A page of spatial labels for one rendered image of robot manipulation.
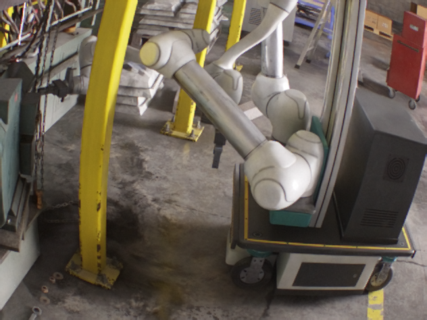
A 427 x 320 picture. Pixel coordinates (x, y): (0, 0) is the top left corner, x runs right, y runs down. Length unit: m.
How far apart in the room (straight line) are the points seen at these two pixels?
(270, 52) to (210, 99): 0.71
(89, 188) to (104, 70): 0.46
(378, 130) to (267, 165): 0.51
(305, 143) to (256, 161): 0.23
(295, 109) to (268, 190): 0.70
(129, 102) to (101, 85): 2.07
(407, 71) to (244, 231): 4.19
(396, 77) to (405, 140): 4.00
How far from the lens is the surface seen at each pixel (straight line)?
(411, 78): 6.11
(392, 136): 2.14
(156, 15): 5.76
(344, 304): 2.47
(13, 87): 1.84
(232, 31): 5.25
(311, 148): 2.05
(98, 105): 1.96
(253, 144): 1.94
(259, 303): 2.37
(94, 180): 2.07
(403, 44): 6.01
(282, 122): 2.52
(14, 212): 1.96
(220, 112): 1.95
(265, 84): 2.64
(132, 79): 3.99
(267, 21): 2.38
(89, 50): 2.51
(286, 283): 2.32
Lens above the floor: 1.48
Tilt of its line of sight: 24 degrees down
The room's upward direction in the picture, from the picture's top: 11 degrees clockwise
